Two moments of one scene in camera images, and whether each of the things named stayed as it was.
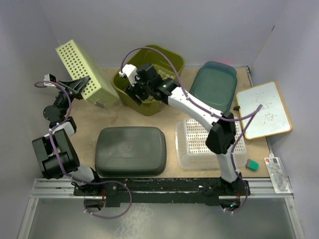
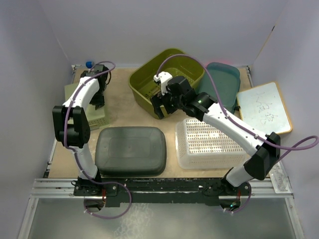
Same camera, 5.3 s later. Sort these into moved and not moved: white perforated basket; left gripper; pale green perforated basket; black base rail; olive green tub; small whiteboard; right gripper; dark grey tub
Moved: left gripper; right gripper; pale green perforated basket; olive green tub
Not moved: dark grey tub; black base rail; white perforated basket; small whiteboard
